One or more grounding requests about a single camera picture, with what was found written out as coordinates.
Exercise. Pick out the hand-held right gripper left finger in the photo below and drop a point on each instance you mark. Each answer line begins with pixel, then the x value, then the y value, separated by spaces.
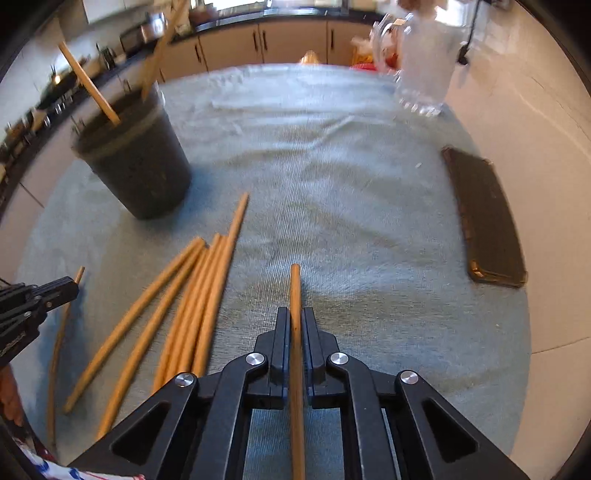
pixel 281 360

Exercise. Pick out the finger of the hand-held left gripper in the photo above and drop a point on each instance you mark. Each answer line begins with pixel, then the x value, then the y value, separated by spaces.
pixel 60 290

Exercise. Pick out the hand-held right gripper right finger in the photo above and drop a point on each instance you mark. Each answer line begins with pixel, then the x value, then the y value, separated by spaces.
pixel 311 364

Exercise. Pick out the wooden chopstick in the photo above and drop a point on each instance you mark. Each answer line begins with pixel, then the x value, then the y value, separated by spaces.
pixel 203 300
pixel 135 323
pixel 161 48
pixel 296 286
pixel 238 221
pixel 148 346
pixel 90 85

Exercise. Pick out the bundle of wooden chopsticks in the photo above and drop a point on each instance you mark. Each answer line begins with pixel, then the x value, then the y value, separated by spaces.
pixel 182 323

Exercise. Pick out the black utensil holder cup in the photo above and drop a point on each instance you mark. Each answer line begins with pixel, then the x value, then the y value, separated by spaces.
pixel 138 170

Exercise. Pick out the person's left hand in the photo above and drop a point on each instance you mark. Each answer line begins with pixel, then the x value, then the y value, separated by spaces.
pixel 9 392

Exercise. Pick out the person's printed clothing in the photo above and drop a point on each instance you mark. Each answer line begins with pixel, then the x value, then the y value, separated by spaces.
pixel 69 470

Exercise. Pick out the blue tablecloth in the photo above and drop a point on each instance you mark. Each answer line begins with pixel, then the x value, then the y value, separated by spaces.
pixel 323 184

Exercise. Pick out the phone in brown case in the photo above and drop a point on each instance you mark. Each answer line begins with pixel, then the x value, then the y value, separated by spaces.
pixel 485 212

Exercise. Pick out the dark kettle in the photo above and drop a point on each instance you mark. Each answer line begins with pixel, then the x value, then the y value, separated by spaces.
pixel 106 56

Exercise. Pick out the red plastic basin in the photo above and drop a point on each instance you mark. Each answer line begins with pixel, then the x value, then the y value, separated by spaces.
pixel 364 66

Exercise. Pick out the yellow plastic bag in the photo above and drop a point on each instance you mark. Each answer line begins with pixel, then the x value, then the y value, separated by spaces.
pixel 309 57

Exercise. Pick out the clear glass mug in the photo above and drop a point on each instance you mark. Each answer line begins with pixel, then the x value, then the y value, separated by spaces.
pixel 425 60

